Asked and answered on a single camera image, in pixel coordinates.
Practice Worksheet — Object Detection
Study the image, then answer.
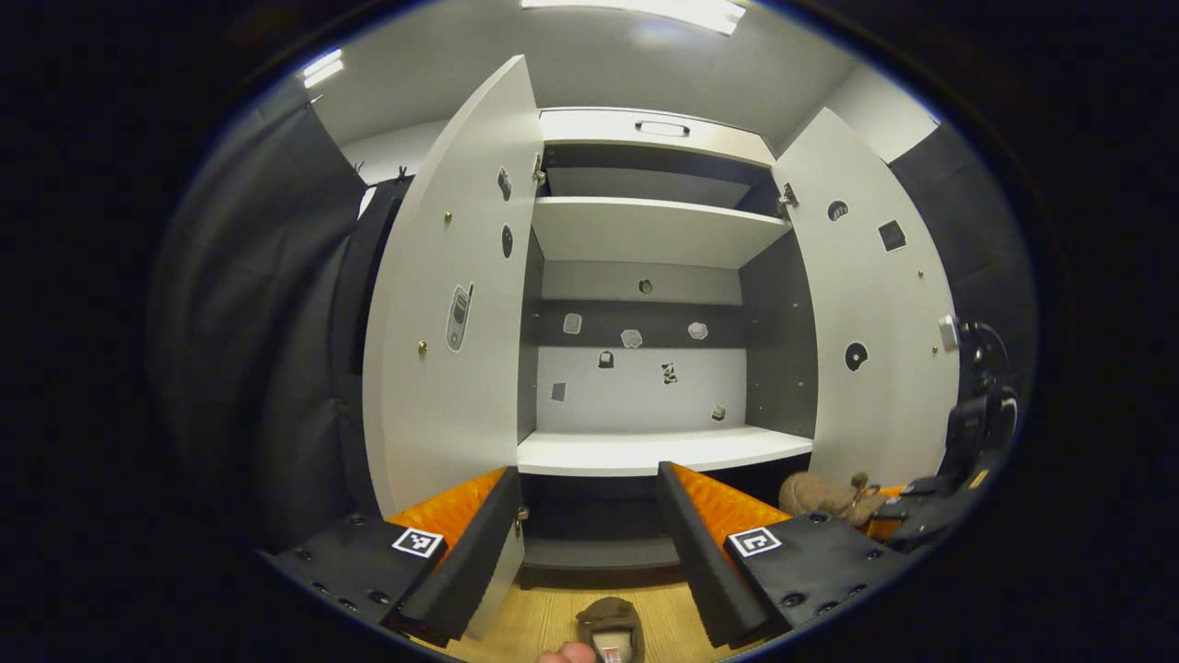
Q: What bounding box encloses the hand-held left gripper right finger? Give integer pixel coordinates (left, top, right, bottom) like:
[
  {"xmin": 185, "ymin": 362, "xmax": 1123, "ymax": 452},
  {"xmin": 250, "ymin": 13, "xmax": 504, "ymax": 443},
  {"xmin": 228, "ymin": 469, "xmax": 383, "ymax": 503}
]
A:
[{"xmin": 656, "ymin": 460, "xmax": 913, "ymax": 650}]

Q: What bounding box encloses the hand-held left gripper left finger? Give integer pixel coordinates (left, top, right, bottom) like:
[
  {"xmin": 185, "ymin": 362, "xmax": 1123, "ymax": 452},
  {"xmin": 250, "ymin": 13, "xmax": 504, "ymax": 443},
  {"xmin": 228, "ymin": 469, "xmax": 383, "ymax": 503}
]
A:
[{"xmin": 261, "ymin": 466, "xmax": 523, "ymax": 650}]

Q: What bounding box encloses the brown fuzzy shoe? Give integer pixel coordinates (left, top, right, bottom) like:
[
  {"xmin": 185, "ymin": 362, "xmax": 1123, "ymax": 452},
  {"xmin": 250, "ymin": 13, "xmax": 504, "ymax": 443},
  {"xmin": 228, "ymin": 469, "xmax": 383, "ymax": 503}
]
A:
[
  {"xmin": 576, "ymin": 597, "xmax": 646, "ymax": 663},
  {"xmin": 778, "ymin": 471, "xmax": 890, "ymax": 528}
]

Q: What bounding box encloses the white shoe cabinet door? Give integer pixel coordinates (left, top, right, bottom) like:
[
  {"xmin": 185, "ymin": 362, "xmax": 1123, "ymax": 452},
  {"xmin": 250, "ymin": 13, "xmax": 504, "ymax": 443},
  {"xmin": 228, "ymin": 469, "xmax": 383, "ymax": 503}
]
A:
[
  {"xmin": 772, "ymin": 108, "xmax": 963, "ymax": 489},
  {"xmin": 362, "ymin": 53, "xmax": 546, "ymax": 641}
]

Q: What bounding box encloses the white shoe cabinet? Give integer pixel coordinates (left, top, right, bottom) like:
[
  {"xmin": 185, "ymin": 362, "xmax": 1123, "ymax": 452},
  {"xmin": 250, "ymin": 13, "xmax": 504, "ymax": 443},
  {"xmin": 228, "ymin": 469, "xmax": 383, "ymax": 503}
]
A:
[{"xmin": 362, "ymin": 53, "xmax": 963, "ymax": 641}]

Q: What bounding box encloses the black backdrop cloth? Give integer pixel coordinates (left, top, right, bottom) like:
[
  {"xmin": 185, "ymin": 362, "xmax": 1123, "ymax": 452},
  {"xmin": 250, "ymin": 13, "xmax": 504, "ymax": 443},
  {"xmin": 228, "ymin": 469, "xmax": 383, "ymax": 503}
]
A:
[
  {"xmin": 889, "ymin": 124, "xmax": 1040, "ymax": 388},
  {"xmin": 147, "ymin": 87, "xmax": 411, "ymax": 553}
]

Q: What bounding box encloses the small ceiling light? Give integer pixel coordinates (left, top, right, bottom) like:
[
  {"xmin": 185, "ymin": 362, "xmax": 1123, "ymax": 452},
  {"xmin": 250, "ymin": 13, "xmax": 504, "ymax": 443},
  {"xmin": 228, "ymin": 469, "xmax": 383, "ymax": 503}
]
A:
[{"xmin": 302, "ymin": 49, "xmax": 344, "ymax": 89}]

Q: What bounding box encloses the black cable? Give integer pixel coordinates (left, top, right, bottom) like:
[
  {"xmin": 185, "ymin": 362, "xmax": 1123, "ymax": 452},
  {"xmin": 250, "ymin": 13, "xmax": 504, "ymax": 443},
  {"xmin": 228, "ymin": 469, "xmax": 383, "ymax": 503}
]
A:
[{"xmin": 958, "ymin": 320, "xmax": 1011, "ymax": 374}]

